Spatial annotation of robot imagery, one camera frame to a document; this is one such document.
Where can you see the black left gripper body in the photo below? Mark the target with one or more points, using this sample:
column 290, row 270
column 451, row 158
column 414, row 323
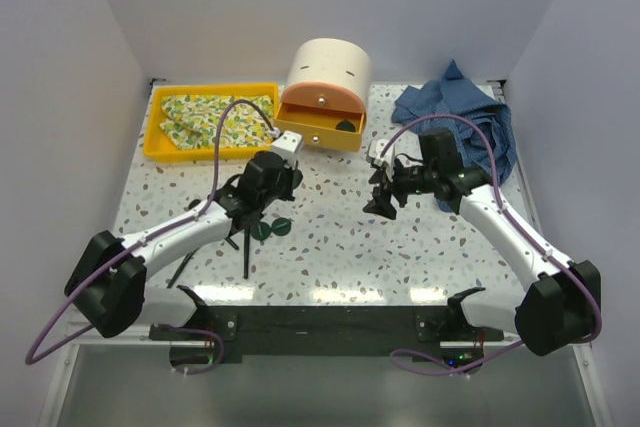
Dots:
column 282, row 190

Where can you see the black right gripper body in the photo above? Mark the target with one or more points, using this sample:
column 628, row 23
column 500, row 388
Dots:
column 407, row 181

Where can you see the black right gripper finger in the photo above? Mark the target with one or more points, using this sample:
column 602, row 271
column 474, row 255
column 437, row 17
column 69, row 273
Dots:
column 381, row 205
column 381, row 180

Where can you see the green powder puff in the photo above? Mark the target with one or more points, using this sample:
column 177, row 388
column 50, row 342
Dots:
column 298, row 178
column 346, row 125
column 281, row 226
column 261, row 231

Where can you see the round cream drawer organizer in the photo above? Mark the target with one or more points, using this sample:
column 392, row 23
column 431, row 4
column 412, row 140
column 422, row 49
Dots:
column 329, row 81

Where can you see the yellow plastic tray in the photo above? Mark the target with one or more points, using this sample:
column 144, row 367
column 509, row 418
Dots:
column 157, row 145

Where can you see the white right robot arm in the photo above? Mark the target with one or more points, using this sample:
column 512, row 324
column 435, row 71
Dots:
column 559, row 301

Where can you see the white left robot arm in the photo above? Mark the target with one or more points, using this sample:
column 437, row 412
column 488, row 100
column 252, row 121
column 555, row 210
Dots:
column 109, row 284

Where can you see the black fan makeup brush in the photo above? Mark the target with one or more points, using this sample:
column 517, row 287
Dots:
column 246, row 253

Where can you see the black thin makeup brush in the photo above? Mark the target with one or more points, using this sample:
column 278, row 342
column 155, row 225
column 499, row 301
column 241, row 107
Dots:
column 233, row 244

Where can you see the short black makeup brush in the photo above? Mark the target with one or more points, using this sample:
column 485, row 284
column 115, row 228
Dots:
column 179, row 270

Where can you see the lemon print cloth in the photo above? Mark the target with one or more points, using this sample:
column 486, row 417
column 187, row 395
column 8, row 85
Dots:
column 191, row 122

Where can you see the blue checkered cloth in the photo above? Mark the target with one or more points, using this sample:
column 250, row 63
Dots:
column 476, row 129

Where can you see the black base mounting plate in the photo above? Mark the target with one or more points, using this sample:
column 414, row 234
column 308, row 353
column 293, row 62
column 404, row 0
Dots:
column 361, row 331

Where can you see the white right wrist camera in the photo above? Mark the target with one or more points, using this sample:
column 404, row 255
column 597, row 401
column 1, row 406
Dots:
column 381, row 154

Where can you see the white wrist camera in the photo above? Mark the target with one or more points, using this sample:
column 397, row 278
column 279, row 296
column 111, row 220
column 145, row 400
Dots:
column 381, row 154
column 288, row 146

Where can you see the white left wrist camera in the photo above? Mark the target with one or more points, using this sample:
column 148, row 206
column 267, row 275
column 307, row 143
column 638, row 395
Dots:
column 288, row 146

